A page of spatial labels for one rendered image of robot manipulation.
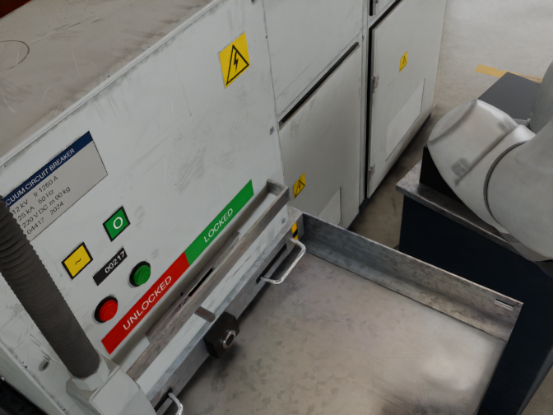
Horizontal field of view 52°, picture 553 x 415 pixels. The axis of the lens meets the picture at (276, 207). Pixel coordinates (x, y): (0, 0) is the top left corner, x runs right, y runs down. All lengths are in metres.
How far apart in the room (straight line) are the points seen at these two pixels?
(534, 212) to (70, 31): 0.52
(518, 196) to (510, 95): 0.92
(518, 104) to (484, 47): 1.83
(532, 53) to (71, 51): 2.82
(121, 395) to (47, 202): 0.21
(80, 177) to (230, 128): 0.25
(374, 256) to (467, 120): 0.44
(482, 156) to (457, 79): 2.35
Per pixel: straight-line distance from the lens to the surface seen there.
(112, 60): 0.62
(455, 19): 3.49
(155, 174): 0.68
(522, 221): 0.56
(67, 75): 0.62
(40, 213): 0.58
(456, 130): 0.65
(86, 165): 0.60
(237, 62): 0.74
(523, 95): 1.48
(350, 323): 0.99
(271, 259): 1.00
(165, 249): 0.75
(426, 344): 0.98
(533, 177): 0.56
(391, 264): 1.03
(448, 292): 1.02
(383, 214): 2.28
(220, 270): 0.80
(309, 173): 1.66
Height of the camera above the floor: 1.69
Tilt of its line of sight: 47 degrees down
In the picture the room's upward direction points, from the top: 8 degrees counter-clockwise
